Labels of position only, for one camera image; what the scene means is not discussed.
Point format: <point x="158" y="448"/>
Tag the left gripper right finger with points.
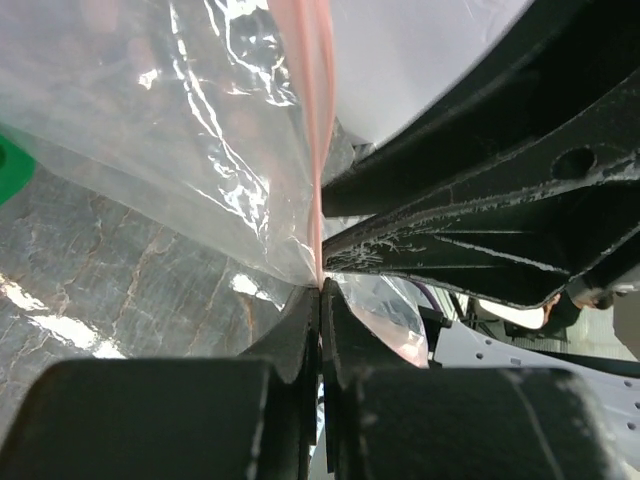
<point x="388" y="419"/>

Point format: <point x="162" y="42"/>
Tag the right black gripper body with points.
<point x="565" y="73"/>

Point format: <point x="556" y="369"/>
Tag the green plastic crate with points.
<point x="17" y="164"/>

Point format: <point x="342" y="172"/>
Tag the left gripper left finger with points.
<point x="252" y="416"/>

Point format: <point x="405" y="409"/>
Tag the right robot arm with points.
<point x="375" y="187"/>

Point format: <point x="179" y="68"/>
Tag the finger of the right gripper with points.
<point x="524" y="227"/>

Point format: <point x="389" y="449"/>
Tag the clear pink zip top bag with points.
<point x="170" y="209"/>

